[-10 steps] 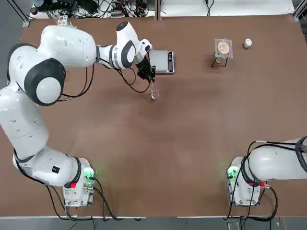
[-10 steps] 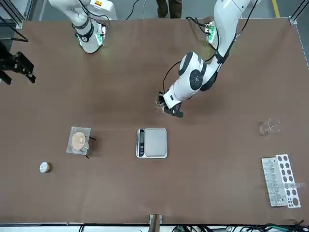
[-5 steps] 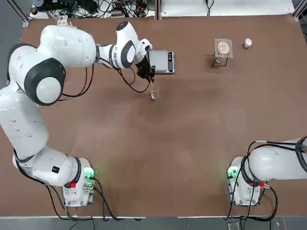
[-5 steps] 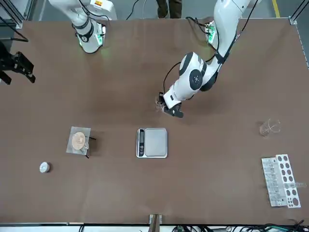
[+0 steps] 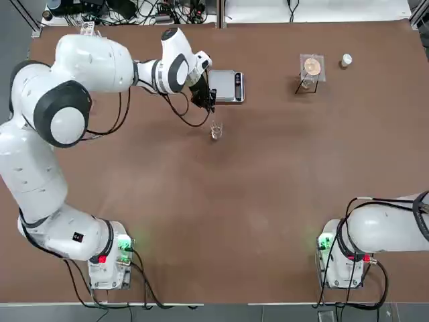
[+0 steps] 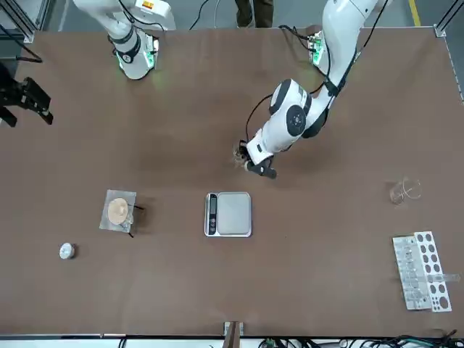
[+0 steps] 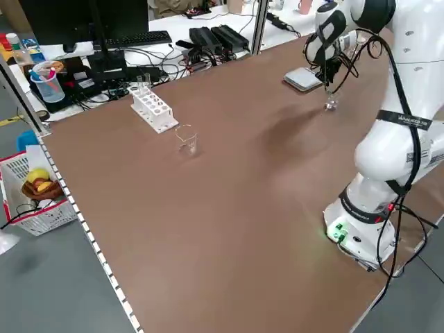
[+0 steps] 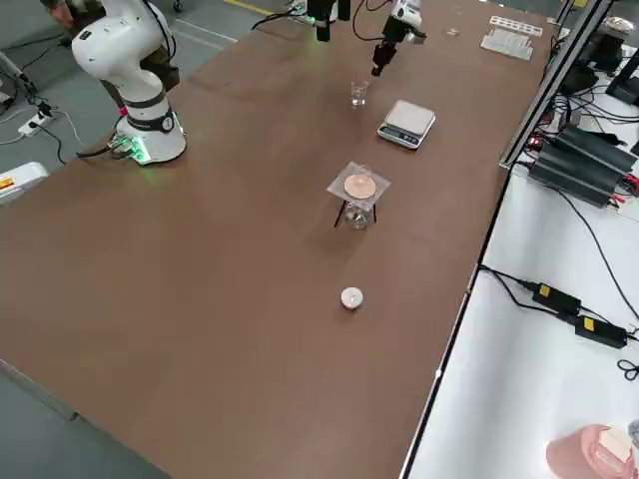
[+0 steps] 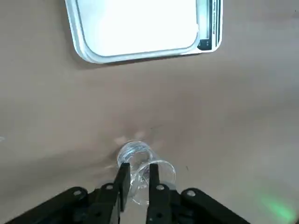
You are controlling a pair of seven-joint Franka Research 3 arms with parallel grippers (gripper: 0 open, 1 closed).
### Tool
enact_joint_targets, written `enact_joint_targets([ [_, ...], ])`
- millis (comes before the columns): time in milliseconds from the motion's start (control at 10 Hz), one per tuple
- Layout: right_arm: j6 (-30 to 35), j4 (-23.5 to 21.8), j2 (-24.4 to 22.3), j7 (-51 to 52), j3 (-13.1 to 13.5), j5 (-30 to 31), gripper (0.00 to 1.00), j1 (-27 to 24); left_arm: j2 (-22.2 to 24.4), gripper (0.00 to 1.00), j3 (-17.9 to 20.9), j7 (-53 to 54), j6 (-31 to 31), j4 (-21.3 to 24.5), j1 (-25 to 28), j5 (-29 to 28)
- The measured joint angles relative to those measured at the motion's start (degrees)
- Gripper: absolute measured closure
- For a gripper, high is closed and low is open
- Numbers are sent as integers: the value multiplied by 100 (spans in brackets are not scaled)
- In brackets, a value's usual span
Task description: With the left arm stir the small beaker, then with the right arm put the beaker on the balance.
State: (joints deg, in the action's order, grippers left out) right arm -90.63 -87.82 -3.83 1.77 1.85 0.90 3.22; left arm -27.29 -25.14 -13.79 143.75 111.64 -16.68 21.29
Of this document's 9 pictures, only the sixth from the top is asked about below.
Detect aluminium frame post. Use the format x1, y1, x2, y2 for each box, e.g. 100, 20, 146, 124
223, 320, 245, 348

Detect person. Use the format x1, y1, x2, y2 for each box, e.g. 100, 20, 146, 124
234, 0, 273, 29

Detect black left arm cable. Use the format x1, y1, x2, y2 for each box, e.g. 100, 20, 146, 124
246, 0, 391, 146

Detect aluminium corner post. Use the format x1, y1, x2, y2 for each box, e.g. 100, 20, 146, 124
0, 0, 50, 43
433, 0, 464, 37

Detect small white round cap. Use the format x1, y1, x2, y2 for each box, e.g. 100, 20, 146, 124
58, 242, 76, 260

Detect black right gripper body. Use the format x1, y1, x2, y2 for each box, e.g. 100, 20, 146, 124
0, 63, 28, 109

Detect small glass beaker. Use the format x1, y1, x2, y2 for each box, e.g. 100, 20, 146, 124
231, 141, 250, 170

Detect silver digital balance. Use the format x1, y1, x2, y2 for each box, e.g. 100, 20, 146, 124
204, 191, 253, 239

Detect beige ceramic dish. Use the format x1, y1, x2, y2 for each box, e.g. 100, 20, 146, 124
107, 196, 129, 224

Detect large glass beaker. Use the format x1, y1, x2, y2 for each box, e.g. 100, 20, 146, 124
389, 176, 423, 207

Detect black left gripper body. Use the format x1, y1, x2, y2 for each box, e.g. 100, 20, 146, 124
247, 155, 278, 180

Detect glass test tube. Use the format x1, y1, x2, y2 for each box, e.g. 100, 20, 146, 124
426, 273, 461, 284

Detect white test tube rack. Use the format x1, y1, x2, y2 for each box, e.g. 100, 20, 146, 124
391, 230, 454, 313

